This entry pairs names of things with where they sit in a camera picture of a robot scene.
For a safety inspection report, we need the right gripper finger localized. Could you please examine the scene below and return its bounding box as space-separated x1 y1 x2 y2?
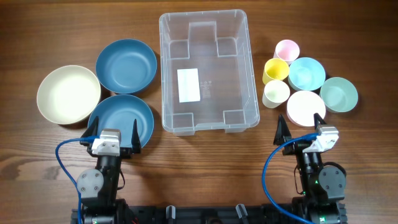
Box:
313 113 326 129
273 114 292 146

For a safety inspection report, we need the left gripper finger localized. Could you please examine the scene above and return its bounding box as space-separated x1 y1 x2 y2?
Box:
80 116 99 146
131 119 141 149

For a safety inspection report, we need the pink small bowl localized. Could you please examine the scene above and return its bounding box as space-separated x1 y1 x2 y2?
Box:
287 90 326 127

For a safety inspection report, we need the dark blue bowl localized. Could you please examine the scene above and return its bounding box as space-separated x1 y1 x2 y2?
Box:
95 39 157 94
88 95 154 147

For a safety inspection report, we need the green small bowl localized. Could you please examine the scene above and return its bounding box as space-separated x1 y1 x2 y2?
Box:
320 77 358 113

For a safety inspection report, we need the cream large bowl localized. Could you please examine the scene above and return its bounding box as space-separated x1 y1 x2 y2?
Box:
36 65 101 125

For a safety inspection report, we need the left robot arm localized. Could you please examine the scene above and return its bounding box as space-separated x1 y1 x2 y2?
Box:
71 117 141 223

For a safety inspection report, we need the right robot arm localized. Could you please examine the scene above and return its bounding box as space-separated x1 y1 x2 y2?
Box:
274 113 348 224

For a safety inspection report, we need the clear plastic storage container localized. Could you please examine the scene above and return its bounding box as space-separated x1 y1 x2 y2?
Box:
159 9 260 136

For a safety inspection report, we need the cream cup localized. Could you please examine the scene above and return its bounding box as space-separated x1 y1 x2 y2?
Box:
262 80 290 108

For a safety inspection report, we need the light blue small bowl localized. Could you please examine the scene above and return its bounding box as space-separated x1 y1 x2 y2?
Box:
288 57 326 91

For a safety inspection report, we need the yellow cup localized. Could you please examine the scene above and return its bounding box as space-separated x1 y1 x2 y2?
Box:
262 58 290 85

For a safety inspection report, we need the pink cup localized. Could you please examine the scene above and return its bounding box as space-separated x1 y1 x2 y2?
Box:
273 39 300 65

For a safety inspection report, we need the left blue cable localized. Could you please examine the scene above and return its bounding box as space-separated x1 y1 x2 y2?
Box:
55 135 101 224

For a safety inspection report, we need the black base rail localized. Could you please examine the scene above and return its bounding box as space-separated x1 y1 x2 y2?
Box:
70 203 348 224

